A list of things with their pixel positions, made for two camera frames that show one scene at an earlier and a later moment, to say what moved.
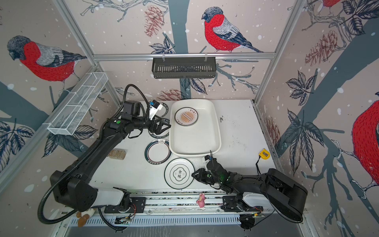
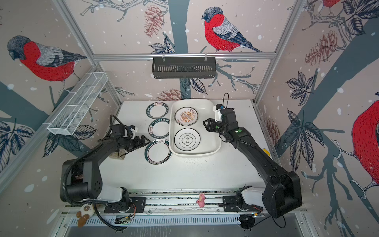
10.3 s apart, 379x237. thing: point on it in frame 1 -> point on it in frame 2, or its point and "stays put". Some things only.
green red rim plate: x=158 y=151 stays put
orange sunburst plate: x=186 y=116 stays put
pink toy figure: x=201 y=200 stays put
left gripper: x=154 y=130 -> x=137 y=143
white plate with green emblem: x=178 y=173 -> x=187 y=139
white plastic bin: x=194 y=130 stays put
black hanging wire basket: x=183 y=67 stays put
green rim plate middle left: x=163 y=134 stays put
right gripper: x=201 y=175 -> x=211 y=124
